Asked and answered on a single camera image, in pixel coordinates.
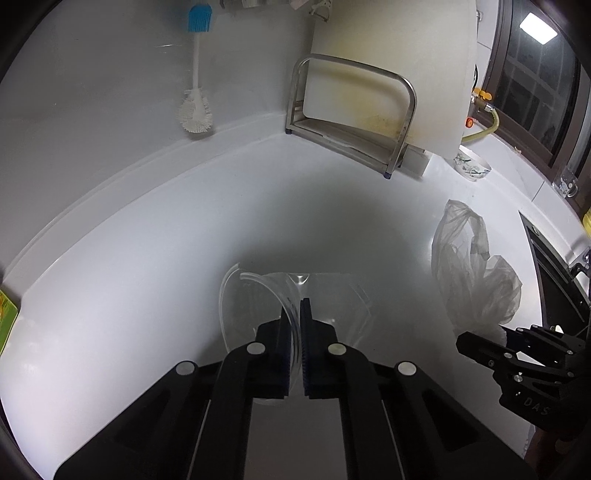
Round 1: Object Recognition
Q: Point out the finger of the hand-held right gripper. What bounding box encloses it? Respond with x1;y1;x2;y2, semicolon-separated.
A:
499;324;563;354
455;331;519;371

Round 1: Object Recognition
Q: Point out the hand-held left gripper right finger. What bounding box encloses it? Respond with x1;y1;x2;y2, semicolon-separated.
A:
299;298;539;480

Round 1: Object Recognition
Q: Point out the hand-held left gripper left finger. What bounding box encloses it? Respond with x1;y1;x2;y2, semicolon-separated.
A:
53;307;298;480

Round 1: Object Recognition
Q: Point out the clear plastic container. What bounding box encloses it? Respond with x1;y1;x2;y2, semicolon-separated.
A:
218;262;372;407

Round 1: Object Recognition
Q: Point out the translucent plastic bag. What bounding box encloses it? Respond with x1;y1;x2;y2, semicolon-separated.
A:
431;199;522;340

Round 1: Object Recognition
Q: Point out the steel sink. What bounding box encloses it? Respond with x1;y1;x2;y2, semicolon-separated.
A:
519;210;591;324

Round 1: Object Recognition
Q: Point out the small glass cup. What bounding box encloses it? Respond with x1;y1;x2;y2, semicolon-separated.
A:
556;166;578;198

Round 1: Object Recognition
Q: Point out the white patterned bowl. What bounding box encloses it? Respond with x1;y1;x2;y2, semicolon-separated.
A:
455;145;494;181

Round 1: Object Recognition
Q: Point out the metal cutting board rack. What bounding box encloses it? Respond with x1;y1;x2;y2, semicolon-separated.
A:
284;53;417;180

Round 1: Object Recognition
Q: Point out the white blue bottle brush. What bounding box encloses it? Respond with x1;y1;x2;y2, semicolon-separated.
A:
179;4;214;134

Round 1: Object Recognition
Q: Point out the yellow green pouch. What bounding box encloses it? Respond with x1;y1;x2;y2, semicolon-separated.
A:
0;288;19;356

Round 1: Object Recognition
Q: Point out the white cutting board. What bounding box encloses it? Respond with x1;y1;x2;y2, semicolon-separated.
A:
310;0;478;160

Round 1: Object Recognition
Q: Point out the yellow green hose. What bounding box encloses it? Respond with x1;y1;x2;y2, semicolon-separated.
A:
462;108;500;145

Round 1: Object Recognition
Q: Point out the yellow handled gas valve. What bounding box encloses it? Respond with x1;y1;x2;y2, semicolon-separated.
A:
471;88;494;114

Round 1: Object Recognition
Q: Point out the dark window frame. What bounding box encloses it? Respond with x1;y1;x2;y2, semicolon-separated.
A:
480;0;591;176

